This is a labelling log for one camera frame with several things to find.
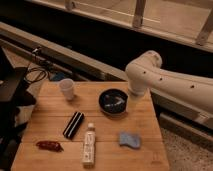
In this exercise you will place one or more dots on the red snack packet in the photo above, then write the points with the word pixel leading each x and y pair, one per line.
pixel 49 145

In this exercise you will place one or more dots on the white plastic cup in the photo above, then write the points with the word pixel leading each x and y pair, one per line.
pixel 67 88

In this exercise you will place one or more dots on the wooden railing frame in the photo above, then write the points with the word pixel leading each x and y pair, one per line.
pixel 186 21

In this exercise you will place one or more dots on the white plastic bottle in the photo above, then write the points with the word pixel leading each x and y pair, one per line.
pixel 88 158

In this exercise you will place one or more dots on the black bowl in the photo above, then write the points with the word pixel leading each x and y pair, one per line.
pixel 113 101

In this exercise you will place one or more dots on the dark chair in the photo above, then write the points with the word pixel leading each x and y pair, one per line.
pixel 13 93

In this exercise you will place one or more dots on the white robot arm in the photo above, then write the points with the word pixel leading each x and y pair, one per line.
pixel 145 71

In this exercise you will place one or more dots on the blue sponge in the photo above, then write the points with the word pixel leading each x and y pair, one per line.
pixel 130 140

